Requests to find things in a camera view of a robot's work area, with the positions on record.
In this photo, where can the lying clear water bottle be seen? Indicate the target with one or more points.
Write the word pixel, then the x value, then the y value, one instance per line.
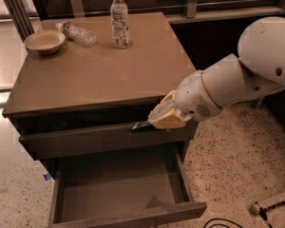
pixel 79 34

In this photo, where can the brown wooden drawer cabinet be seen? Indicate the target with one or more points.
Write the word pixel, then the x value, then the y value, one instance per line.
pixel 123 84

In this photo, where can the upright clear water bottle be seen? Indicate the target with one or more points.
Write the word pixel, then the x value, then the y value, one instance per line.
pixel 119 23

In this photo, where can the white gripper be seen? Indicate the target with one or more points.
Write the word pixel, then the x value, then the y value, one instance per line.
pixel 193 99

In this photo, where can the lower open wooden drawer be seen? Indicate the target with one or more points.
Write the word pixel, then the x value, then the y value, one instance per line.
pixel 131 188

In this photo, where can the white robot base leg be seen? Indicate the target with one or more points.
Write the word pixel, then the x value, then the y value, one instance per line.
pixel 269 203

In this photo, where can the open wooden drawer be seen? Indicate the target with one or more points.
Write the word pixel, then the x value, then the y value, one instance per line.
pixel 131 188
pixel 51 136

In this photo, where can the black rxbar chocolate wrapper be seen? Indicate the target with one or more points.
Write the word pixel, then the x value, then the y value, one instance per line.
pixel 140 126

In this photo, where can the blue tape piece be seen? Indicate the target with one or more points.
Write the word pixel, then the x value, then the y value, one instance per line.
pixel 47 177

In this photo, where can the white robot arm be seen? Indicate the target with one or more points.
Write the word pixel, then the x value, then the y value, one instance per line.
pixel 257 70

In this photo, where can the beige ceramic bowl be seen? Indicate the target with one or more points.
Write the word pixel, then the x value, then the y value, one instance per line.
pixel 45 42

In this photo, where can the metal railing shelf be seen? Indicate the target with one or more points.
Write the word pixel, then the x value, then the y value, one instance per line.
pixel 148 0

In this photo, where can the upper open wooden drawer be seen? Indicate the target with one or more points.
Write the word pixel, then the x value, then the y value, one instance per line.
pixel 51 136

